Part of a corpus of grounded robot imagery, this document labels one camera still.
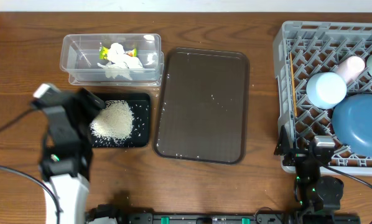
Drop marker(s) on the black food waste tray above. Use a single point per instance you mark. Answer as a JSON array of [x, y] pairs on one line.
[[141, 107]]

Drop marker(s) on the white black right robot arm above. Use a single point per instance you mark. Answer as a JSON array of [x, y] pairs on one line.
[[319, 195]]

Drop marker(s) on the white rice pile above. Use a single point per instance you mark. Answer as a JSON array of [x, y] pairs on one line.
[[114, 123]]

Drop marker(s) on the wooden chopstick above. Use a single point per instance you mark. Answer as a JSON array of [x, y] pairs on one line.
[[293, 85]]

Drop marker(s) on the brown serving tray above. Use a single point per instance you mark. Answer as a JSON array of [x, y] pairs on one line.
[[203, 108]]

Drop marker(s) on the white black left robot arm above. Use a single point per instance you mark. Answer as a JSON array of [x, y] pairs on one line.
[[66, 150]]

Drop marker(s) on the clear plastic waste bin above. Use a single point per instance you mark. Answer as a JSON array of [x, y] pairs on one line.
[[80, 55]]

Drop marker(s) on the white tissue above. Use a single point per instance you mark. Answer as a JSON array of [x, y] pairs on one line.
[[119, 65]]

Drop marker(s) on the pink cup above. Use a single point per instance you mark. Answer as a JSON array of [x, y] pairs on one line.
[[351, 68]]

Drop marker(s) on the grey dishwasher rack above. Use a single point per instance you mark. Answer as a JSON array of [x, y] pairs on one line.
[[317, 47]]

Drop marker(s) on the light blue bowl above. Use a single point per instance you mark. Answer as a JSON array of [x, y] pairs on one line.
[[326, 90]]

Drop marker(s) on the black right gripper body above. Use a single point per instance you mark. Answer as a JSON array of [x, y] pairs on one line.
[[295, 157]]

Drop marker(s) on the dark blue plate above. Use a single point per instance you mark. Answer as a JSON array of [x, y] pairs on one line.
[[352, 123]]

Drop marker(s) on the yellow green snack wrapper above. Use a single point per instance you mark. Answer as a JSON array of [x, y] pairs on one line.
[[105, 52]]

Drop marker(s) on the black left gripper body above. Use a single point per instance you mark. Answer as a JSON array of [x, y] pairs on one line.
[[85, 114]]

